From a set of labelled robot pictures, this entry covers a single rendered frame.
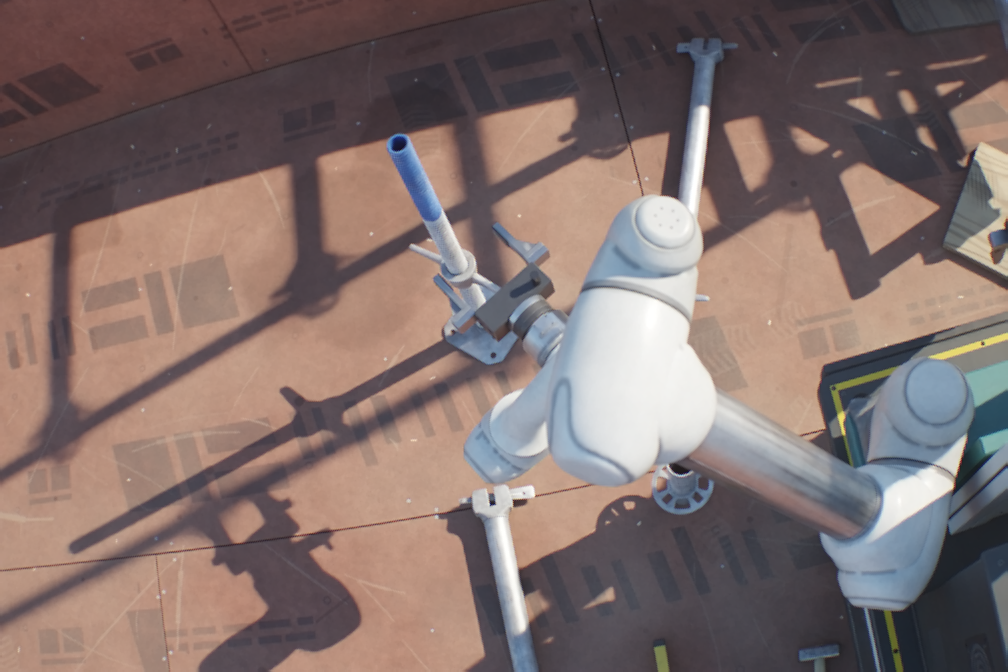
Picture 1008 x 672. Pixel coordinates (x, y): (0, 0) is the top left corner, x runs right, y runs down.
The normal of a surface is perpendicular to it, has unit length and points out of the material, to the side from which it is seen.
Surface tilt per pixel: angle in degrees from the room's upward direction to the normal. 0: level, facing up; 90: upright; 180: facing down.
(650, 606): 0
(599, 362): 10
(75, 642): 0
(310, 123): 0
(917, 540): 42
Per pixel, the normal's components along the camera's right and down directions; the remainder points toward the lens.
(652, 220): 0.17, -0.47
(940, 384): -0.14, -0.48
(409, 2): 0.15, 0.90
